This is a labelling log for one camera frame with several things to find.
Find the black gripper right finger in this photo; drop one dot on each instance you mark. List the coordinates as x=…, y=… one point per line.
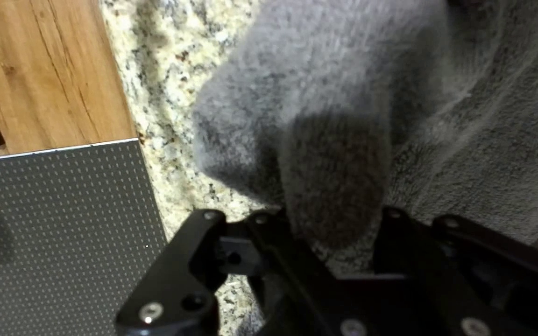
x=454, y=277

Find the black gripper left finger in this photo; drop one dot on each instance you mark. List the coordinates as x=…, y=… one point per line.
x=178, y=292

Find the grey fluffy towel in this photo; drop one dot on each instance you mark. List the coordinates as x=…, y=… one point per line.
x=336, y=109

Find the grey perforated mat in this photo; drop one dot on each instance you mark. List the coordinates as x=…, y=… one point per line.
x=79, y=227

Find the wooden cutting board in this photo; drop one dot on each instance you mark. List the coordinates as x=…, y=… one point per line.
x=58, y=77

